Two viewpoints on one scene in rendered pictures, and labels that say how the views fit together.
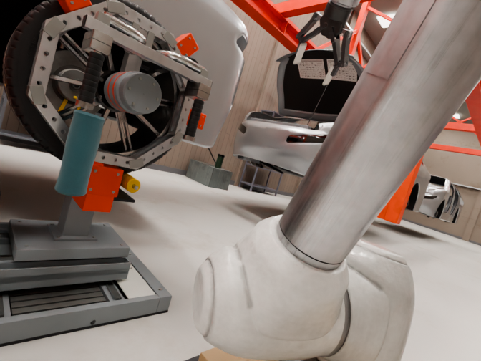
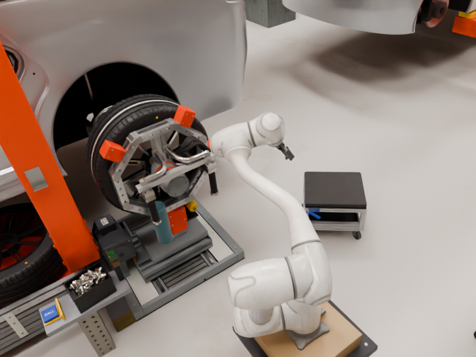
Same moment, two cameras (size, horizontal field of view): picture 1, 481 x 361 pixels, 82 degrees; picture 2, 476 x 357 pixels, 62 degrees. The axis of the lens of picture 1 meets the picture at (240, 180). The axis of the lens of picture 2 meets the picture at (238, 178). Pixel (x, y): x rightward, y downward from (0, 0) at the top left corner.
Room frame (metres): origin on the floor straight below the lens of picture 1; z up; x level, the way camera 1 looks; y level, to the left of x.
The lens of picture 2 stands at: (-0.53, -0.32, 2.15)
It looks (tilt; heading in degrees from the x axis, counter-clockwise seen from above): 39 degrees down; 15
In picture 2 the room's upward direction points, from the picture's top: 6 degrees counter-clockwise
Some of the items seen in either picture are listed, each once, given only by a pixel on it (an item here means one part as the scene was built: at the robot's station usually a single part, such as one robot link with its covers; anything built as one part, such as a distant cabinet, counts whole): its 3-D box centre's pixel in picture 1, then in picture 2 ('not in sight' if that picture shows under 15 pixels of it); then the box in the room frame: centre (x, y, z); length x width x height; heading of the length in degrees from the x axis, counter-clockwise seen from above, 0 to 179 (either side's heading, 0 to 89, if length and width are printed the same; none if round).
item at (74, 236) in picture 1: (77, 212); (168, 221); (1.15, 0.63, 0.32); 0.40 x 0.30 x 0.28; 135
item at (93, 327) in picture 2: not in sight; (93, 326); (0.43, 0.83, 0.21); 0.10 x 0.10 x 0.42; 45
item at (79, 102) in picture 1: (91, 79); (154, 210); (0.75, 0.46, 0.83); 0.04 x 0.04 x 0.16
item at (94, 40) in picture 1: (96, 43); (146, 192); (0.77, 0.48, 0.93); 0.09 x 0.05 x 0.05; 45
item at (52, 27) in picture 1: (124, 92); (163, 170); (1.03, 0.51, 0.85); 0.54 x 0.07 x 0.54; 135
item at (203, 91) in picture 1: (197, 91); (207, 164); (1.01, 0.24, 0.93); 0.09 x 0.05 x 0.05; 45
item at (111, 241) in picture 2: not in sight; (112, 241); (0.99, 0.97, 0.26); 0.42 x 0.18 x 0.35; 45
